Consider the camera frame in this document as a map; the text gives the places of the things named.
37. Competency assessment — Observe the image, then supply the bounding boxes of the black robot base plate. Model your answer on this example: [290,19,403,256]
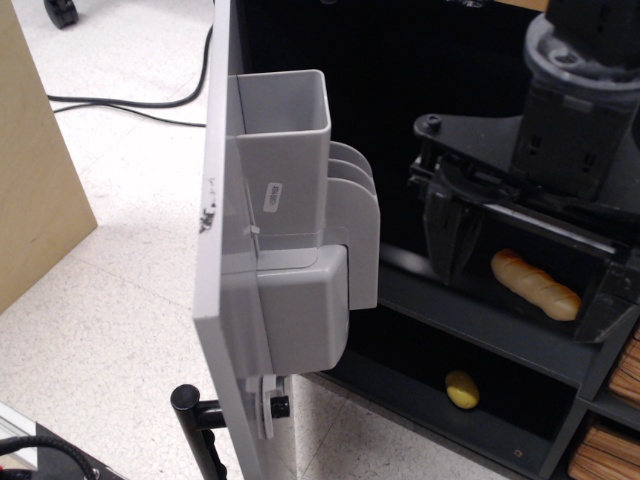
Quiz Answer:
[0,419,126,480]

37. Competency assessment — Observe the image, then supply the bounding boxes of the black toy fridge cabinet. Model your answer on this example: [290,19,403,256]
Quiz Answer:
[239,1,603,479]

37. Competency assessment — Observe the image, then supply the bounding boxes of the black fridge door handle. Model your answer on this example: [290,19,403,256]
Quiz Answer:
[170,384,228,479]

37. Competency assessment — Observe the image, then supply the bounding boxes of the lower woven basket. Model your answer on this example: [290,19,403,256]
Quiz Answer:
[567,424,639,480]

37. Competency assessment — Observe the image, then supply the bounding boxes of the upper woven basket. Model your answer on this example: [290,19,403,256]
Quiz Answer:
[608,324,640,409]

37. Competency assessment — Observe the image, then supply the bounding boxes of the black braided cable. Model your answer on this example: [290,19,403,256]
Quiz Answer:
[0,435,99,480]

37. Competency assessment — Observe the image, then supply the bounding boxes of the toy bread loaf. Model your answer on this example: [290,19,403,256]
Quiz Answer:
[491,249,581,322]

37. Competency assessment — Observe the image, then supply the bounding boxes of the black caster wheel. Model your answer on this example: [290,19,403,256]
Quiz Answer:
[43,0,79,29]

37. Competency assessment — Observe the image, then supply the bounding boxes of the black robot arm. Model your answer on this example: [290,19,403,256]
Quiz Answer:
[410,1,639,343]

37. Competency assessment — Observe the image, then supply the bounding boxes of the grey ice dispenser housing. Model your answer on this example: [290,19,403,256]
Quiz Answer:
[228,70,380,375]

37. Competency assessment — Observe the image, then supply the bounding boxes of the light wooden panel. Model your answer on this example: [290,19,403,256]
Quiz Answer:
[1,1,97,310]

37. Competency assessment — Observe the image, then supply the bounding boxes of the black floor cable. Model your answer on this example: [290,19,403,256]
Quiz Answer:
[47,22,215,129]

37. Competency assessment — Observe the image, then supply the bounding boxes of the woven basket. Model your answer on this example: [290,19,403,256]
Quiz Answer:
[608,324,640,409]
[567,424,639,480]

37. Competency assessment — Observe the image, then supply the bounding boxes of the grey toy fridge door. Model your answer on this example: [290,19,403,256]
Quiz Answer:
[192,1,297,479]

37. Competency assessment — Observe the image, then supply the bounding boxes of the yellow toy potato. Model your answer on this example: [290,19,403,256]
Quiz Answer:
[445,370,480,410]

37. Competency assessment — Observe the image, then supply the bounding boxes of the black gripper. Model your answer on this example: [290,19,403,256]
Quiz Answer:
[411,89,639,343]

